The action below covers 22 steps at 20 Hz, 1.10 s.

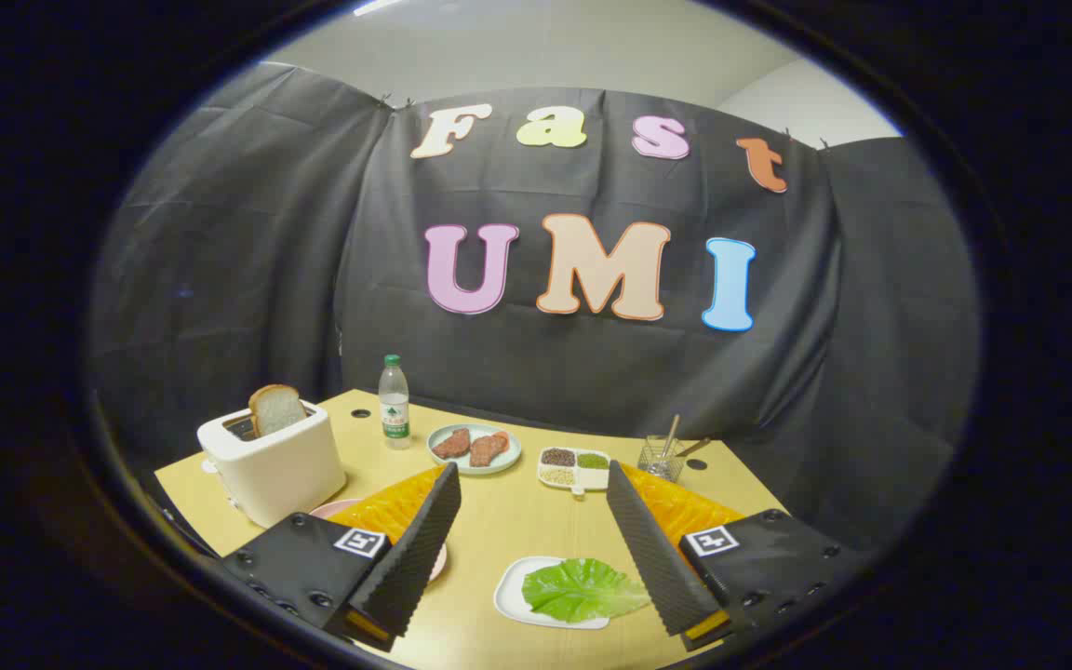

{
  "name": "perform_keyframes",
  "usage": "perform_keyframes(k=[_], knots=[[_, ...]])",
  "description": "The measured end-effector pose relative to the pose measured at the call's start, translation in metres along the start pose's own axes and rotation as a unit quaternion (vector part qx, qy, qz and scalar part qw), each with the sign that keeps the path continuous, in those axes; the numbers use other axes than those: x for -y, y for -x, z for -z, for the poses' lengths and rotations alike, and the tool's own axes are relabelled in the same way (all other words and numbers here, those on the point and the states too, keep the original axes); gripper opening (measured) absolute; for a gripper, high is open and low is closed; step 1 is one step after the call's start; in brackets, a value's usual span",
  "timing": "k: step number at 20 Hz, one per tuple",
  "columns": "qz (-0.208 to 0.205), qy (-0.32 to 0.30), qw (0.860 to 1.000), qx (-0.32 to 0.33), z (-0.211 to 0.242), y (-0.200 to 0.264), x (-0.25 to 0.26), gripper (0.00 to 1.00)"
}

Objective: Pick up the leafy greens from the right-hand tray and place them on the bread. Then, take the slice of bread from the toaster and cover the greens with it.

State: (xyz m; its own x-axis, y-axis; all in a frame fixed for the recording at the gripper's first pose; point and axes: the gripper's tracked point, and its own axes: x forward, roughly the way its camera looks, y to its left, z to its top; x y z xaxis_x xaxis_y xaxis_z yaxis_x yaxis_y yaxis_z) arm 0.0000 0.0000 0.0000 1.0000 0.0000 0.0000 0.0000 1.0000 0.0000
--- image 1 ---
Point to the yellow beans pile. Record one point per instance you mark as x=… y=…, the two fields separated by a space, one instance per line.
x=556 y=476

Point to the green beans pile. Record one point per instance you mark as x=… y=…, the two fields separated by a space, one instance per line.
x=593 y=461

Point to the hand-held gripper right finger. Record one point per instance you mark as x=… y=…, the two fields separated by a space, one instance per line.
x=652 y=549

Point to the green lettuce leaf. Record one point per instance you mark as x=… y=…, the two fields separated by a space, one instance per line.
x=582 y=588

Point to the brown meat slice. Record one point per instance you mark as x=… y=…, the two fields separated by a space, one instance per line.
x=451 y=444
x=488 y=449

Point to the light blue round plate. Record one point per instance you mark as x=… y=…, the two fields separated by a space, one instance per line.
x=462 y=465

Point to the white toaster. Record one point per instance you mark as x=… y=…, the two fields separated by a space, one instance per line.
x=280 y=470

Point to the dark brown beans pile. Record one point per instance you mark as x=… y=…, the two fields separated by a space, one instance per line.
x=557 y=457

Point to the pink round plate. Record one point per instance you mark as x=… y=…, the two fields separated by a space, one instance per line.
x=331 y=508

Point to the white square plate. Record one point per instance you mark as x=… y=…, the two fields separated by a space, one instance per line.
x=510 y=596

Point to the white bread slice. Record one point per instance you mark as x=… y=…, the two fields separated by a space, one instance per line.
x=275 y=409

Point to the black backdrop cloth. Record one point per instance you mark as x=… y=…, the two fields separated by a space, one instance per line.
x=313 y=233

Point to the white divided dish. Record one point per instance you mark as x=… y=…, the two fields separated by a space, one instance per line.
x=594 y=477

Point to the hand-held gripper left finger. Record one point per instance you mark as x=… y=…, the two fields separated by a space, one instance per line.
x=420 y=544

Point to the clear plastic water bottle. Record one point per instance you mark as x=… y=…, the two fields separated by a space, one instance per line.
x=395 y=409

